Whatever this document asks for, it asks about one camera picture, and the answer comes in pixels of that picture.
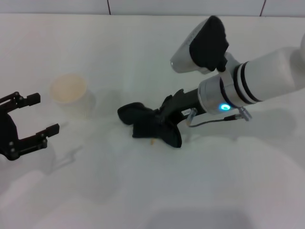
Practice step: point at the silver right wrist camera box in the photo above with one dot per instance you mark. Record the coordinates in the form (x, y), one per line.
(205, 45)

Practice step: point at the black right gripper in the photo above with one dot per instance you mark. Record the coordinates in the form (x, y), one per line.
(188, 102)

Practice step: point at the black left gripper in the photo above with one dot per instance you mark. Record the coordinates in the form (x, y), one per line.
(8, 133)

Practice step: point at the brown water stain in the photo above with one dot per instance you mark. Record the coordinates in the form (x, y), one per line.
(152, 142)

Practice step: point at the white paper cup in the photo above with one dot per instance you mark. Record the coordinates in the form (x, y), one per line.
(69, 93)

